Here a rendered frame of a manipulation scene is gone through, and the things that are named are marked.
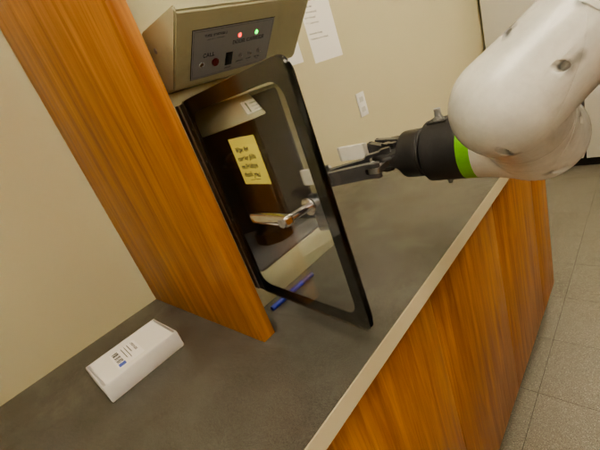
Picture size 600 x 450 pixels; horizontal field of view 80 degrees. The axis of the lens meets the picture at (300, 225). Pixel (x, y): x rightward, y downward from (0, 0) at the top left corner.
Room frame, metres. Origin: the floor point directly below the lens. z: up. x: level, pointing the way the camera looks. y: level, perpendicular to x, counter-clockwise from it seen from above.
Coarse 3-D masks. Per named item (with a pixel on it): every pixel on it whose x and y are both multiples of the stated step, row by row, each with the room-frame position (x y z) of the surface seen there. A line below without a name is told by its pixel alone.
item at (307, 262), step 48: (192, 96) 0.63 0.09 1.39; (240, 96) 0.52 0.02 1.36; (288, 96) 0.44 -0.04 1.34; (288, 144) 0.46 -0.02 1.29; (240, 192) 0.61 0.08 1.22; (288, 192) 0.49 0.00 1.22; (288, 240) 0.53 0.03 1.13; (336, 240) 0.44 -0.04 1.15; (288, 288) 0.58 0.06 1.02; (336, 288) 0.47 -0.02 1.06
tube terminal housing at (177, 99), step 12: (132, 0) 0.70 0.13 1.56; (144, 0) 0.71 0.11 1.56; (156, 0) 0.72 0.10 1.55; (168, 0) 0.74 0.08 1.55; (180, 0) 0.75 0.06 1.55; (192, 0) 0.77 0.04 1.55; (204, 0) 0.79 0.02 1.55; (132, 12) 0.69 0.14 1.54; (144, 12) 0.70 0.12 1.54; (156, 12) 0.72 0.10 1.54; (144, 24) 0.70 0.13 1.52; (204, 84) 0.74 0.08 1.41; (180, 96) 0.70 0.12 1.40; (264, 300) 0.69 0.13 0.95
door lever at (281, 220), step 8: (304, 200) 0.46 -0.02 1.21; (304, 208) 0.45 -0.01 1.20; (312, 208) 0.45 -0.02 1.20; (256, 216) 0.48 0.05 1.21; (264, 216) 0.47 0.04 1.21; (272, 216) 0.45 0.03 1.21; (280, 216) 0.44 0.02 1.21; (288, 216) 0.43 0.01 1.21; (296, 216) 0.44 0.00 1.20; (264, 224) 0.48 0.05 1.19; (272, 224) 0.46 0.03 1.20; (280, 224) 0.43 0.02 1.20; (288, 224) 0.43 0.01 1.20
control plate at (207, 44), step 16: (192, 32) 0.64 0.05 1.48; (208, 32) 0.66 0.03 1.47; (224, 32) 0.69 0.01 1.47; (192, 48) 0.65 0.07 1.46; (208, 48) 0.68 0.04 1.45; (224, 48) 0.71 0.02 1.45; (240, 48) 0.74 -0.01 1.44; (256, 48) 0.77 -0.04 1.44; (192, 64) 0.67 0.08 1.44; (208, 64) 0.70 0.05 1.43; (224, 64) 0.73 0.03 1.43; (240, 64) 0.76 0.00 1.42
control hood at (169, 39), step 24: (216, 0) 0.66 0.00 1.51; (240, 0) 0.69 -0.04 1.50; (264, 0) 0.73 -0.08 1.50; (288, 0) 0.77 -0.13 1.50; (168, 24) 0.62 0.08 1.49; (192, 24) 0.63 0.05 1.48; (216, 24) 0.67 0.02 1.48; (288, 24) 0.81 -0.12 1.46; (168, 48) 0.64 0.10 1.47; (288, 48) 0.85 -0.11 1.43; (168, 72) 0.66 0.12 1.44
